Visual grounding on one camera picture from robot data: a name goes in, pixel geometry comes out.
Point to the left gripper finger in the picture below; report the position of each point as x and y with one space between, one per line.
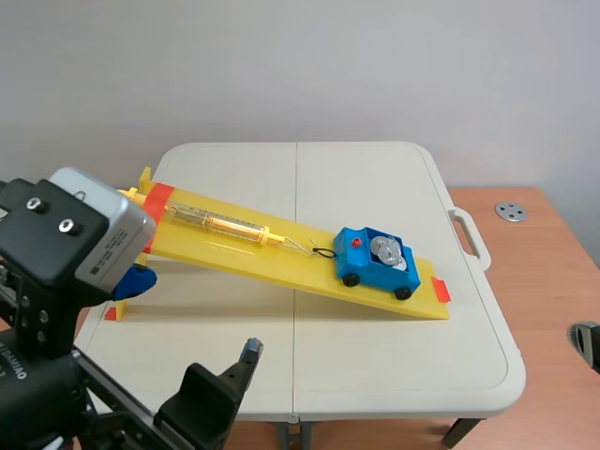
211 403

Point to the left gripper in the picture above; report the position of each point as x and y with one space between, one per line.
44 234

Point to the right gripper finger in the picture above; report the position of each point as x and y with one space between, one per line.
588 344

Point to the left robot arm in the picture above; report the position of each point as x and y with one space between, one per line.
33 403

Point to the yellow plastic ramp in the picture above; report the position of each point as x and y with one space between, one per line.
300 267

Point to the blue toy cart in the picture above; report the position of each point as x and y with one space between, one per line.
370 269

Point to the clear yellow spring scale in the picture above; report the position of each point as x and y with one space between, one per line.
225 225

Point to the black table leg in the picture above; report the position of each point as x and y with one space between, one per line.
461 431

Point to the round metal weight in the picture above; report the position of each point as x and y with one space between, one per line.
402 266
380 245
390 259
397 245

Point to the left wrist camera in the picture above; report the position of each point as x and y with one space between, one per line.
115 234

